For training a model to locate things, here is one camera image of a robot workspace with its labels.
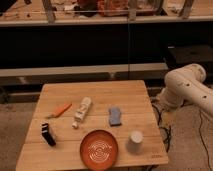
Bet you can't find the black box on shelf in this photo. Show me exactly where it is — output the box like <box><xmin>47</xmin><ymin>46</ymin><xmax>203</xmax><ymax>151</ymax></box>
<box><xmin>165</xmin><ymin>45</ymin><xmax>213</xmax><ymax>72</ymax></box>

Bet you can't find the orange ridged plate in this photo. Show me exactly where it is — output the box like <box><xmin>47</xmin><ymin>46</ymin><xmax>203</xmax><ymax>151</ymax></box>
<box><xmin>79</xmin><ymin>130</ymin><xmax>118</xmax><ymax>171</ymax></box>

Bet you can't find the orange handled tool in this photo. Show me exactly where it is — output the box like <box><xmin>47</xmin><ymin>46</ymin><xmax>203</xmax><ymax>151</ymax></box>
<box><xmin>47</xmin><ymin>103</ymin><xmax>72</xmax><ymax>119</ymax></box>

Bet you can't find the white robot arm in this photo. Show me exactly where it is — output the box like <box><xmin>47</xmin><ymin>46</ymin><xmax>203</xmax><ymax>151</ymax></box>
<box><xmin>157</xmin><ymin>63</ymin><xmax>213</xmax><ymax>118</ymax></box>

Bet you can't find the blue eraser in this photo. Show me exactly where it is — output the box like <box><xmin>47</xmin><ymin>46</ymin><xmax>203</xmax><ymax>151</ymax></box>
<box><xmin>109</xmin><ymin>107</ymin><xmax>121</xmax><ymax>126</ymax></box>

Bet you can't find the white tube bottle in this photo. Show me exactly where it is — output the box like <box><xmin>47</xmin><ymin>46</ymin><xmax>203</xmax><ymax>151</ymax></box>
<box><xmin>72</xmin><ymin>97</ymin><xmax>92</xmax><ymax>129</ymax></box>

